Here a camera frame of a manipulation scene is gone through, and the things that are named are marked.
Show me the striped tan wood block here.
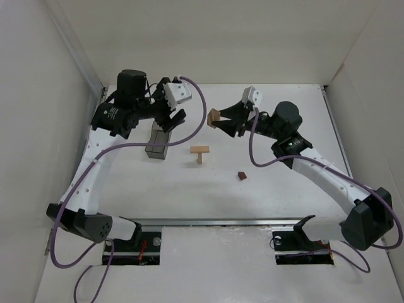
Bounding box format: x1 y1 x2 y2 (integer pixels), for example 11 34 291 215
207 108 220 129

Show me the smoky transparent plastic box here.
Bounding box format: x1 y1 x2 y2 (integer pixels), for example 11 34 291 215
145 122 171 160

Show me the light wood block numbered ten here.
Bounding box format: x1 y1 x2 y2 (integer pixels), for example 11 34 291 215
190 146 210 153

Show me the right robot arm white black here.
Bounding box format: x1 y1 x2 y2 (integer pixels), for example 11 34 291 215
211 101 403 251

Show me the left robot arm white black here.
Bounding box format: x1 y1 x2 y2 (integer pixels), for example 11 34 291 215
60 69 192 244

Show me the dark brown wood block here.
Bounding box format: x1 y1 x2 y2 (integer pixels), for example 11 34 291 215
237 171 247 181

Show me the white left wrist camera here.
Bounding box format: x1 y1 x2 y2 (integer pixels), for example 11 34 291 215
163 82 192 109

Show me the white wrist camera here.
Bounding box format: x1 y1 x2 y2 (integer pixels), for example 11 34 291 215
163 82 192 109
241 86 263 107

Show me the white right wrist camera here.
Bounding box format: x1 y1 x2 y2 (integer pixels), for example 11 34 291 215
241 86 263 107

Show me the aluminium left side rail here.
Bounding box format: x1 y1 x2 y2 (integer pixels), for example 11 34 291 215
61 87 109 215

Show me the aluminium rail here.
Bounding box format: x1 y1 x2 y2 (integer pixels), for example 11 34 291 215
320 86 354 178
64 217 369 227
61 87 109 215

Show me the aluminium right side rail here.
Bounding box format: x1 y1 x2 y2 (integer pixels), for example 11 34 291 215
320 86 354 178

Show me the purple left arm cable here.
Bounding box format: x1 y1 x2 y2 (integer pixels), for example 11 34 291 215
49 75 208 303

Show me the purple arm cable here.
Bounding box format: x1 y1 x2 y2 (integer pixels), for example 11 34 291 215
49 75 208 303
248 107 395 273

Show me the aluminium front rail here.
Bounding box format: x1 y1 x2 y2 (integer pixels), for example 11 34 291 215
64 217 369 227

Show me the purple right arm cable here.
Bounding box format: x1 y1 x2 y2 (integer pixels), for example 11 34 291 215
248 107 395 273

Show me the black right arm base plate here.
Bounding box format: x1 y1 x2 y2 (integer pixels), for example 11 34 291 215
270 230 334 265

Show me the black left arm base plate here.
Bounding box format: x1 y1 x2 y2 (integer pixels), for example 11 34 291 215
102 227 162 266

